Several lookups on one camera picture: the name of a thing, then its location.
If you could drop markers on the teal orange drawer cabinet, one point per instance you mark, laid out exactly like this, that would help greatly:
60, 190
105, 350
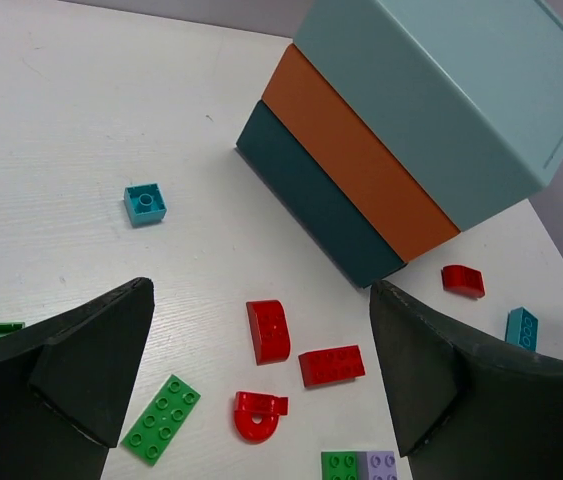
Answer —
390, 127

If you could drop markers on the red flat lego plate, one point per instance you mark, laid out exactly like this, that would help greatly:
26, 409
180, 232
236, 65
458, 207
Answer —
330, 366

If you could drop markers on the red arch lego piece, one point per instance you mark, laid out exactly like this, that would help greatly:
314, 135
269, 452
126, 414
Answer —
256, 415

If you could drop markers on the red curved lego brick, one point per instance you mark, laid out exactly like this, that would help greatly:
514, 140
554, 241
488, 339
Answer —
463, 280

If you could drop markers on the green flat lego plate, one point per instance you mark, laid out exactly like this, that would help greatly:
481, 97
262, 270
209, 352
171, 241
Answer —
160, 421

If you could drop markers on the cyan square lego brick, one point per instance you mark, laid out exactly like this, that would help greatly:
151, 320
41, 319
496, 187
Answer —
144, 204

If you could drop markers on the red rounded lego brick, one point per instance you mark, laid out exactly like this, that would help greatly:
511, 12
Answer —
269, 331

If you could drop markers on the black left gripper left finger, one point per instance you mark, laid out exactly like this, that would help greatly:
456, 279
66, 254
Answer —
66, 383

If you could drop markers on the green and purple lego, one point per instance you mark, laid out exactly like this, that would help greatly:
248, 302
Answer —
358, 465

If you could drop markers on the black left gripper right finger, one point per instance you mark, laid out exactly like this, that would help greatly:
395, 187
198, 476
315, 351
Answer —
464, 404

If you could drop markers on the cyan long lego brick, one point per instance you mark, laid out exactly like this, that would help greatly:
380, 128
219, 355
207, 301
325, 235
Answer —
522, 329

